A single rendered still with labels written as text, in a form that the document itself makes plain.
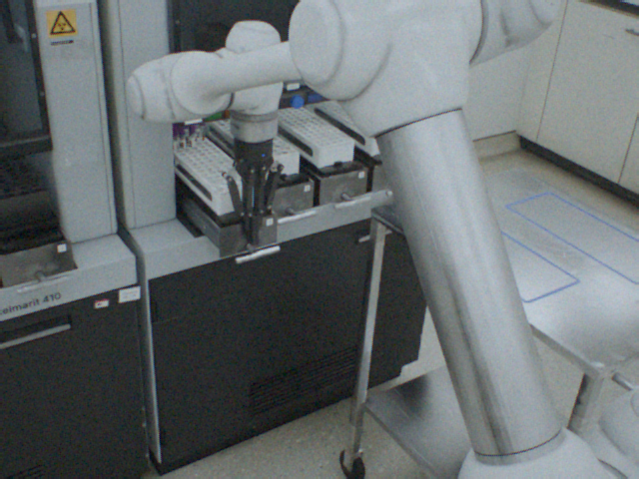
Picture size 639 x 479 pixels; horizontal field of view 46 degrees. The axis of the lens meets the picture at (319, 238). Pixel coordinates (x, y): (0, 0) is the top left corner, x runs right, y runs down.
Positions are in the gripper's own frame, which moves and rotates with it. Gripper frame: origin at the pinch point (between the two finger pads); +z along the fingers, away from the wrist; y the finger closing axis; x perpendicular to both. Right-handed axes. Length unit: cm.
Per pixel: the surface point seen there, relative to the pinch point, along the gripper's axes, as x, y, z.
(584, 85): -96, -229, 34
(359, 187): -10.9, -35.2, 3.9
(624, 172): -63, -229, 65
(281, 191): -11.0, -13.2, -0.2
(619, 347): 65, -33, -2
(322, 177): -11.7, -24.8, -0.8
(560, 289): 48, -37, -2
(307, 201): -11.0, -20.2, 4.0
